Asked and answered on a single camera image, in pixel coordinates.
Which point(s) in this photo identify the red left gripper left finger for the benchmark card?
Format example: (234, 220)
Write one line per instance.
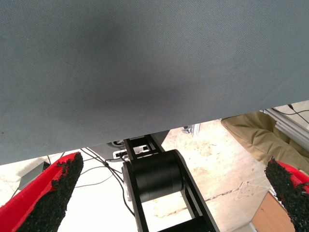
(21, 212)

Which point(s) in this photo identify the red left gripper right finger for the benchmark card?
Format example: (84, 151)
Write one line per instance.
(289, 193)

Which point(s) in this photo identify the brown cardboard box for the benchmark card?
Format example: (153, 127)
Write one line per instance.
(269, 213)

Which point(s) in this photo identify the grey power adapter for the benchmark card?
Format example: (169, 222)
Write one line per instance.
(31, 176)

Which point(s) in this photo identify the tan fabric bag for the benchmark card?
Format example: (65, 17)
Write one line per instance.
(254, 137)

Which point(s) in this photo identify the long aluminium profile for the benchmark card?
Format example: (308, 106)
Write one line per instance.
(286, 124)

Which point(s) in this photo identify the white socket strip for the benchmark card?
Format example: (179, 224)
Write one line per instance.
(118, 154)

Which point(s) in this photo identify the short aluminium profile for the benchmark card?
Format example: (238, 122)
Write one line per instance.
(192, 129)

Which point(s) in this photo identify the dark grey table cloth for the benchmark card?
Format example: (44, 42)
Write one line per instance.
(144, 60)

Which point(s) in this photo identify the black frame with cylinder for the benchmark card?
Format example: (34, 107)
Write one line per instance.
(157, 176)

